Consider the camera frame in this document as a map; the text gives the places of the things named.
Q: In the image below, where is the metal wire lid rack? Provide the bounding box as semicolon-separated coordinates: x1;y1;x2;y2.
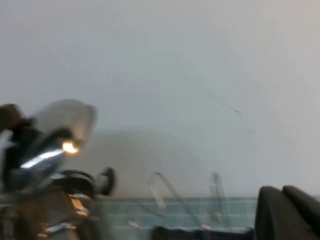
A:
128;171;235;232

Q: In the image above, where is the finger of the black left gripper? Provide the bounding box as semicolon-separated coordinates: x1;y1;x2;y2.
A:
0;103;33;151

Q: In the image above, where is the stainless steel pot lid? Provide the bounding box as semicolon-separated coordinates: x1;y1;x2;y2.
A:
4;98;98;193

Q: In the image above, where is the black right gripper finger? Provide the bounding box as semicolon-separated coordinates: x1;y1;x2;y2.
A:
254;184;320;240

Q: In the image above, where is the green cutting mat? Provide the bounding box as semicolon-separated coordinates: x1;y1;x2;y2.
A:
93;194;320;240

